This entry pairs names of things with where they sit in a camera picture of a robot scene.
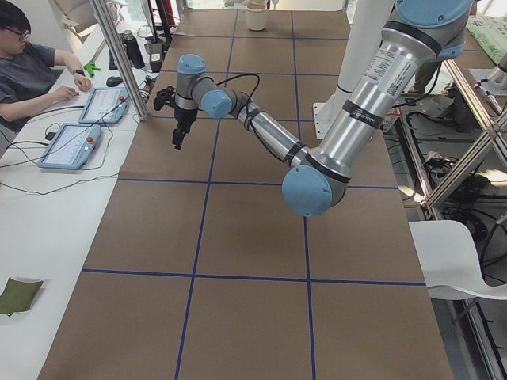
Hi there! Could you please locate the person in grey shirt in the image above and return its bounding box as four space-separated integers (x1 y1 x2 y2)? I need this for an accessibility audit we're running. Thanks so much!
1 1 92 133

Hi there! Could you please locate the black water bottle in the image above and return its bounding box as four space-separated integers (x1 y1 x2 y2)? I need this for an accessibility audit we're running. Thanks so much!
123 29 145 69

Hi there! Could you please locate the blue teach pendant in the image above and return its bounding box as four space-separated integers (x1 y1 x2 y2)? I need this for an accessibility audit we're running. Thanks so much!
37 123 101 170
78 87 129 125

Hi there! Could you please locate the black computer mouse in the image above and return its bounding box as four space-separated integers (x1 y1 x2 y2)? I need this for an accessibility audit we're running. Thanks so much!
106 76 123 87

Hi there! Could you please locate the white chair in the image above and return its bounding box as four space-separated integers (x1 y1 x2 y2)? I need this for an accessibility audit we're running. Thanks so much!
409 220 506 301

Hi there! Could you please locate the near blue teach pendant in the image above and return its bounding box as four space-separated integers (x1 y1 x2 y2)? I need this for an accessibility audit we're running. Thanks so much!
37 123 101 170

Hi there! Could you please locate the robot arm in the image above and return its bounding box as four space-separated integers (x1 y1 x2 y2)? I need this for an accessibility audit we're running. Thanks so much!
169 1 472 217

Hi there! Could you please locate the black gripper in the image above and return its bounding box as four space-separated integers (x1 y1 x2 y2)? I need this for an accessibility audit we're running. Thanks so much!
172 105 197 150

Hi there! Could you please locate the white camera mast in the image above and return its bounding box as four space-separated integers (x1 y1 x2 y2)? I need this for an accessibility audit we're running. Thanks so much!
313 0 395 139

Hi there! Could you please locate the green cloth pouch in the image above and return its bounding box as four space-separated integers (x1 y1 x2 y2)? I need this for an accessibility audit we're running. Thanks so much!
1 278 44 316

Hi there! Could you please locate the aluminium frame post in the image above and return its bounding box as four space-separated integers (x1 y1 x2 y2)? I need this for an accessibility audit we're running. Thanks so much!
90 0 147 121

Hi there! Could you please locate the cream bin with handle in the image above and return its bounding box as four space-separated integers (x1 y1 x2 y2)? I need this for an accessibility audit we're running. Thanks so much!
246 0 267 32

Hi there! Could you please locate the far blue teach pendant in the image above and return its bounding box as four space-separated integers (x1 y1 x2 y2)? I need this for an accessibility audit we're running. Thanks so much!
78 87 129 125

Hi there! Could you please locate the green plastic toy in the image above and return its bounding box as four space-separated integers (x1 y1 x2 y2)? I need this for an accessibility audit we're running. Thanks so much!
83 60 101 78

